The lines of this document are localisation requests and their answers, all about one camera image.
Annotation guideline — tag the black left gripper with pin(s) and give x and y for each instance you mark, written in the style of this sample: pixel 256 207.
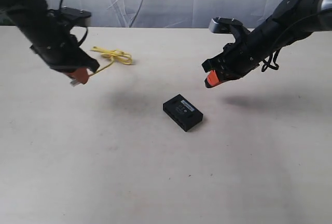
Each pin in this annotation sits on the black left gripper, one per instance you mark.
pixel 60 50

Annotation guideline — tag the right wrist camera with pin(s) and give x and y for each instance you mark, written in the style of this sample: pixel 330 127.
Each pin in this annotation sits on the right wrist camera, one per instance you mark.
pixel 220 25

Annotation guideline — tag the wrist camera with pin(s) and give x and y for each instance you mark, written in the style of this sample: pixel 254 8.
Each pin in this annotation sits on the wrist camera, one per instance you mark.
pixel 220 25
pixel 72 16

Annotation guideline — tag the black network switch box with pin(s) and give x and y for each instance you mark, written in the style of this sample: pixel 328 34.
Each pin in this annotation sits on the black network switch box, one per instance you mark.
pixel 182 112

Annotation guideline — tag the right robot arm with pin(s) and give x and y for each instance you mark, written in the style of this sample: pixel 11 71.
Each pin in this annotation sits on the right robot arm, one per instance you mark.
pixel 291 21

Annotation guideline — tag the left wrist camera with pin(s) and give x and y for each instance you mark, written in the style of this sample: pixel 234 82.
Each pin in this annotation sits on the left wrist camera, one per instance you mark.
pixel 72 16

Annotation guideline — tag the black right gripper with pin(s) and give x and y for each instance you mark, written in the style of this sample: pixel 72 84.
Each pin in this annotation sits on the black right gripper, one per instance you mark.
pixel 241 57

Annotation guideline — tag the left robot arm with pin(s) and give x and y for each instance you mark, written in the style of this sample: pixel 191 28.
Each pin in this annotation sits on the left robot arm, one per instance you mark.
pixel 22 14

